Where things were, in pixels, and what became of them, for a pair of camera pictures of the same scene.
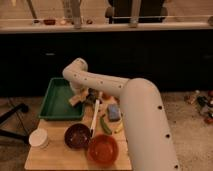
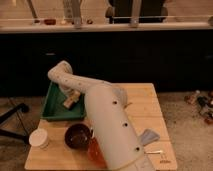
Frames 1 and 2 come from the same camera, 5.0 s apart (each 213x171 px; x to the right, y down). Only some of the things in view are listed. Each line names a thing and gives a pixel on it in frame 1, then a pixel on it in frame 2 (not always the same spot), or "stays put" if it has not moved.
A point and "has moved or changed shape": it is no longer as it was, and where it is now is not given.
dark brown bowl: [77, 136] stays put
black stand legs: [17, 110] stays put
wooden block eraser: [76, 99] has moved or changed shape
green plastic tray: [56, 104] stays put
